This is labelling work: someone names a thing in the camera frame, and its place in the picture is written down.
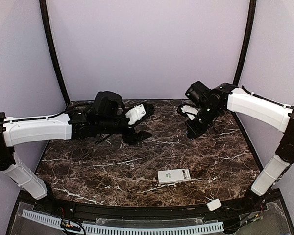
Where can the white remote control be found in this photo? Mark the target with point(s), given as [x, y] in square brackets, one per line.
[170, 176]

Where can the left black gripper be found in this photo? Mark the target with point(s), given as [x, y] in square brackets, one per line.
[133, 137]

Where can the white battery cover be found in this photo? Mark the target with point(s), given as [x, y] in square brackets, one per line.
[214, 204]

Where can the white slotted cable duct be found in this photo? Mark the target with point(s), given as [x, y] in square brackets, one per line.
[134, 227]

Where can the small circuit board with wires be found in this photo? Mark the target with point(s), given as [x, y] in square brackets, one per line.
[70, 227]

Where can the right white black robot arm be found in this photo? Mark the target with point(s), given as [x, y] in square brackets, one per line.
[255, 112]

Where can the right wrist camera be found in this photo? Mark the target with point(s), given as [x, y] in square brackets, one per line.
[187, 111]

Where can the black frame post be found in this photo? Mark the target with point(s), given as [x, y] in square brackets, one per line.
[246, 40]
[52, 50]

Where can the black front rail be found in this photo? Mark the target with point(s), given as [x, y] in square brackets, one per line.
[84, 211]

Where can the left black frame post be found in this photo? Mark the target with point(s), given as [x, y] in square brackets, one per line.
[52, 50]

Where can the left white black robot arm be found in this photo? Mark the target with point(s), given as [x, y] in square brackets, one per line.
[107, 114]

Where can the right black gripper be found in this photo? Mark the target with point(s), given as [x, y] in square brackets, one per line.
[192, 130]

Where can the right black frame post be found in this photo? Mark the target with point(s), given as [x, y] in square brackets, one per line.
[246, 40]

